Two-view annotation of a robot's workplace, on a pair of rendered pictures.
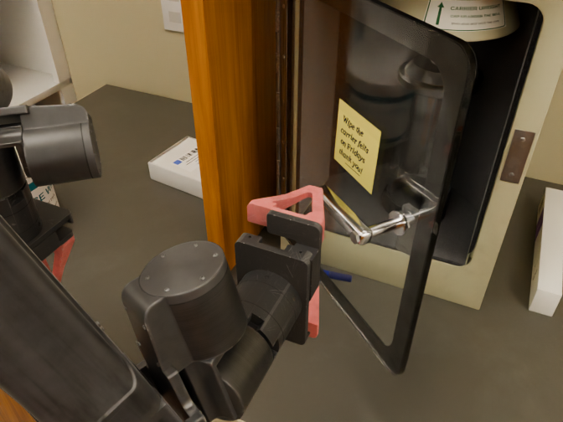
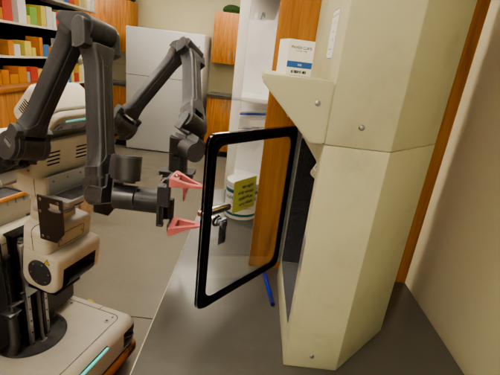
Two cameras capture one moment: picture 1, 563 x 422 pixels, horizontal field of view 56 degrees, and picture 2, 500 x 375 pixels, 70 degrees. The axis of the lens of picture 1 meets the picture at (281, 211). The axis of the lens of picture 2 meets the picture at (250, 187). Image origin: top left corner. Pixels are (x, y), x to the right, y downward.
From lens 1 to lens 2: 78 cm
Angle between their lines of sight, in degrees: 59
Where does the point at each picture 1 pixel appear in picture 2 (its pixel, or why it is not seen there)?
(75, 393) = (91, 157)
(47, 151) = (181, 143)
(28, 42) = not seen: hidden behind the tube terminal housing
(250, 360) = (123, 193)
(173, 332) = (114, 165)
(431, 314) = (265, 341)
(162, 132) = not seen: hidden behind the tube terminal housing
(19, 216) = (174, 162)
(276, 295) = (150, 192)
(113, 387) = (95, 161)
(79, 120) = (195, 141)
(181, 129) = not seen: hidden behind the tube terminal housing
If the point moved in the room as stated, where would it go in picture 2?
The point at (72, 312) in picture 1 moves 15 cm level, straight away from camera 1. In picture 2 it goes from (100, 139) to (152, 134)
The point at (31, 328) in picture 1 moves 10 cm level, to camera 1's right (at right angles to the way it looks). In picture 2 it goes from (93, 136) to (94, 146)
